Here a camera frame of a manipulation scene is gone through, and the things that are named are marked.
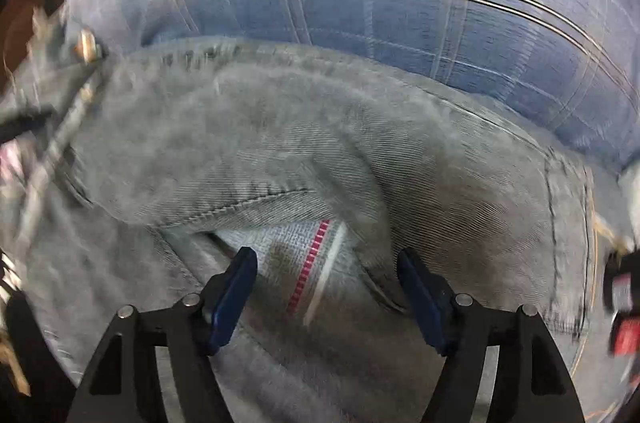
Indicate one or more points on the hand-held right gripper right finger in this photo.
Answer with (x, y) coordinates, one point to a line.
(419, 290)

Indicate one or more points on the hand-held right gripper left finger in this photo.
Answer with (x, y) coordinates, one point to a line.
(234, 288)

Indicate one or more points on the grey denim pants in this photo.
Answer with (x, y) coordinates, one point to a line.
(280, 143)

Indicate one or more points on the red and black object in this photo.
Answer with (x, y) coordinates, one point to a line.
(625, 303)

